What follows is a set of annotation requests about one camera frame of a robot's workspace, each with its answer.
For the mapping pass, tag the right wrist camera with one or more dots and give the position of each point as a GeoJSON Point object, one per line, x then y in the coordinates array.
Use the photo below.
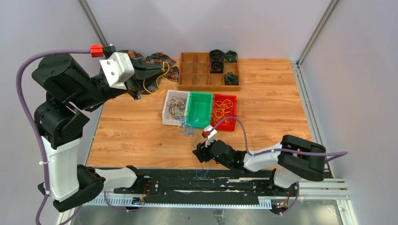
{"type": "Point", "coordinates": [210, 134]}

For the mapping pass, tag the rolled dark tie top-left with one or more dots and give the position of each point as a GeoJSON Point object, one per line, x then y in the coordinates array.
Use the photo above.
{"type": "Point", "coordinates": [216, 55]}

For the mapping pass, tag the rolled dark tie middle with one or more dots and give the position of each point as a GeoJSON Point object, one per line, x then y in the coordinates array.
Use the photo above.
{"type": "Point", "coordinates": [216, 67]}

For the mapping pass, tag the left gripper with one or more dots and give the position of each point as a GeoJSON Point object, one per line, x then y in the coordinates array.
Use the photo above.
{"type": "Point", "coordinates": [133, 84]}

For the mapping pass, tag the wooden compartment tray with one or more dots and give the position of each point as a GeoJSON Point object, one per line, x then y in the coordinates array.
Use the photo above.
{"type": "Point", "coordinates": [194, 74]}

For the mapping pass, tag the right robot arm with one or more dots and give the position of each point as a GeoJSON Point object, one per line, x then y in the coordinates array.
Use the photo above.
{"type": "Point", "coordinates": [293, 159]}

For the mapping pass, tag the aluminium rail frame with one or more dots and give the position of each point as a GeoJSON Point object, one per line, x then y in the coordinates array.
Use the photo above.
{"type": "Point", "coordinates": [315, 203]}

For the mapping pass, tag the white plastic bin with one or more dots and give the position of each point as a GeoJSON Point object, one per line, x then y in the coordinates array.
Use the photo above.
{"type": "Point", "coordinates": [175, 107]}

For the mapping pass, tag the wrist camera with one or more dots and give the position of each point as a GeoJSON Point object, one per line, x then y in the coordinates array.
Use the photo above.
{"type": "Point", "coordinates": [118, 69]}
{"type": "Point", "coordinates": [210, 134]}

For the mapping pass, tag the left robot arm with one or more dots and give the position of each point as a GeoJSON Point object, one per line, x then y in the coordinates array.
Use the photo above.
{"type": "Point", "coordinates": [60, 121]}

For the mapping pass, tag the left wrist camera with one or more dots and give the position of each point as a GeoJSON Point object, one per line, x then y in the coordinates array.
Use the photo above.
{"type": "Point", "coordinates": [118, 69]}

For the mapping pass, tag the rolled green tie bottom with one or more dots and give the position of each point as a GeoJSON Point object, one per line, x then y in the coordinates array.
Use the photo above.
{"type": "Point", "coordinates": [231, 79]}

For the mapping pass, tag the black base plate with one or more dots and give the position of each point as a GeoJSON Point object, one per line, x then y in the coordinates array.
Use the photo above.
{"type": "Point", "coordinates": [214, 187]}

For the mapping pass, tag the plaid cloth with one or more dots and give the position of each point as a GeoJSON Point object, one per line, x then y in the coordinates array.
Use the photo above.
{"type": "Point", "coordinates": [171, 71]}

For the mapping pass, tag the red plastic bin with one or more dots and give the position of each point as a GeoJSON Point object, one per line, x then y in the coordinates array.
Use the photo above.
{"type": "Point", "coordinates": [224, 106]}

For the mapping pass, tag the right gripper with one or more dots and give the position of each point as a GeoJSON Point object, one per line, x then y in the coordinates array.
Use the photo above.
{"type": "Point", "coordinates": [202, 152]}

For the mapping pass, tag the rolled green tie top-right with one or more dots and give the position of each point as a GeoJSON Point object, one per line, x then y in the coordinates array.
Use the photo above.
{"type": "Point", "coordinates": [230, 57]}

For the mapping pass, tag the green plastic bin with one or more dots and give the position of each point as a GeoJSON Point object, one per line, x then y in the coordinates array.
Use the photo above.
{"type": "Point", "coordinates": [199, 109]}

